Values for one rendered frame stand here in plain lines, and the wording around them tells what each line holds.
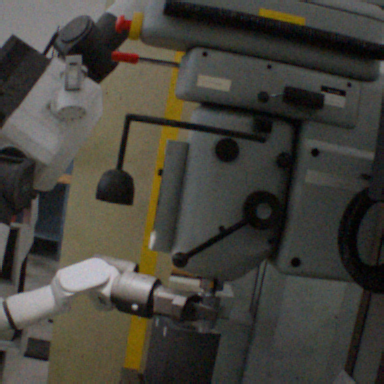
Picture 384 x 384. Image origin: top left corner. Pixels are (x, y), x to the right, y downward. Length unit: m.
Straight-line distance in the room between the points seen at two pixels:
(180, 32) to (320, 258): 0.49
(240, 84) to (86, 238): 1.93
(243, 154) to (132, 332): 1.97
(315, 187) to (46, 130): 0.62
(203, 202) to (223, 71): 0.24
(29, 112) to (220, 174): 0.51
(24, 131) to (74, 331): 1.71
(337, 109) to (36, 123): 0.67
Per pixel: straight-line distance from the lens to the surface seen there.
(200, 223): 1.78
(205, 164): 1.78
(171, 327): 2.22
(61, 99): 2.02
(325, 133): 1.80
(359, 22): 1.81
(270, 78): 1.77
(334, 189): 1.80
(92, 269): 1.93
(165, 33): 1.75
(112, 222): 3.60
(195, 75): 1.75
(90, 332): 3.67
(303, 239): 1.79
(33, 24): 10.94
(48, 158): 2.07
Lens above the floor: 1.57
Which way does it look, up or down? 3 degrees down
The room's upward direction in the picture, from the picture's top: 10 degrees clockwise
